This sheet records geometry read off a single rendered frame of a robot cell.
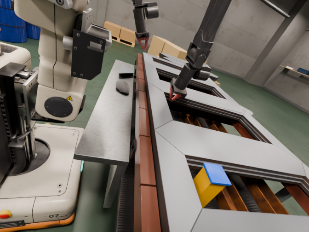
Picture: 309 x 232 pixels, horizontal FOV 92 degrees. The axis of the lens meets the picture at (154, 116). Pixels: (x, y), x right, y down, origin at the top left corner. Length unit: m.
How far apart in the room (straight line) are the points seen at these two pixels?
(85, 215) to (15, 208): 0.41
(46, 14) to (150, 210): 0.64
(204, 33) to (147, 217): 0.57
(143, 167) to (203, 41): 0.47
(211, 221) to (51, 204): 0.78
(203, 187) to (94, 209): 0.93
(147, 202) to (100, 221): 0.87
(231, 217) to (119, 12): 7.41
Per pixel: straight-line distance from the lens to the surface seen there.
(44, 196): 1.01
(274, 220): 0.55
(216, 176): 0.45
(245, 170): 0.65
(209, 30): 0.62
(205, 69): 0.71
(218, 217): 0.42
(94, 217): 1.25
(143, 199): 0.39
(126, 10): 7.53
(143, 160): 0.45
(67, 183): 1.03
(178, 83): 0.69
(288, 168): 0.86
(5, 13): 3.71
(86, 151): 0.63
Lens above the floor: 1.16
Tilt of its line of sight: 31 degrees down
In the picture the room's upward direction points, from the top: 23 degrees clockwise
